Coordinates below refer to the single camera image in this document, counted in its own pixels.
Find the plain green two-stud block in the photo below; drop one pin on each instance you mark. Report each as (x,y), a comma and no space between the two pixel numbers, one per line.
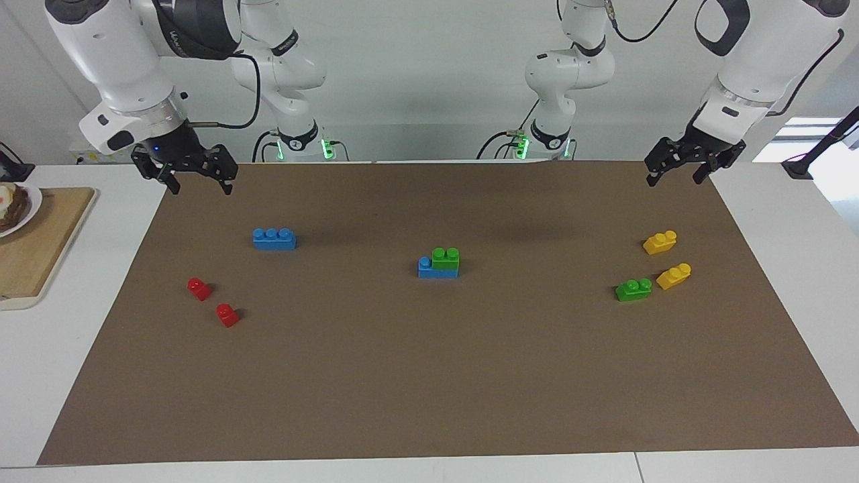
(446,260)

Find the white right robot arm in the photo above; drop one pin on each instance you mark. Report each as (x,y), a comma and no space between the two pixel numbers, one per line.
(114,54)

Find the blue three-stud block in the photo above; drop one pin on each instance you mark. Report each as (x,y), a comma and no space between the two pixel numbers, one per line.
(274,240)
(429,271)

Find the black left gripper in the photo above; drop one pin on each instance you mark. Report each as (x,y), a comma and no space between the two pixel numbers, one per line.
(711,144)

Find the black clamp stand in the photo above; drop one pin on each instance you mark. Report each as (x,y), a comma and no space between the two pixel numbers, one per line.
(798,168)

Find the white plate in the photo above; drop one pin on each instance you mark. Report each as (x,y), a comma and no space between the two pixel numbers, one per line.
(33,204)

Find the green block with printed studs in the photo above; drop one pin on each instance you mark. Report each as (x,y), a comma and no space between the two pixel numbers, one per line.
(633,290)

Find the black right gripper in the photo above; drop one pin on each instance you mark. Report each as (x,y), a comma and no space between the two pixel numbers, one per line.
(176,151)

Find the yellow two-stud block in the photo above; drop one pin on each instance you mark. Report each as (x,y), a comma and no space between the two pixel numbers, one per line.
(674,276)
(660,243)

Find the wooden cutting board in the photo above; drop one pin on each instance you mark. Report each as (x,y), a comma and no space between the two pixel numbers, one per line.
(40,255)

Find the brown table mat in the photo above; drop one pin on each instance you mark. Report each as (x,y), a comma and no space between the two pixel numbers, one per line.
(429,369)

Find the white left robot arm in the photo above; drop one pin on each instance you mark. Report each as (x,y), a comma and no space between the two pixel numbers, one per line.
(765,47)

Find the red single-stud block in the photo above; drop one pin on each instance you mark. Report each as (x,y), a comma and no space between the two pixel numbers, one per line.
(228,315)
(199,289)

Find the black device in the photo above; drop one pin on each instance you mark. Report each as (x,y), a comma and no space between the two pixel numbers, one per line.
(13,168)

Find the toast with egg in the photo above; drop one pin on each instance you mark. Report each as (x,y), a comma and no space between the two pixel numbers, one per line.
(12,206)

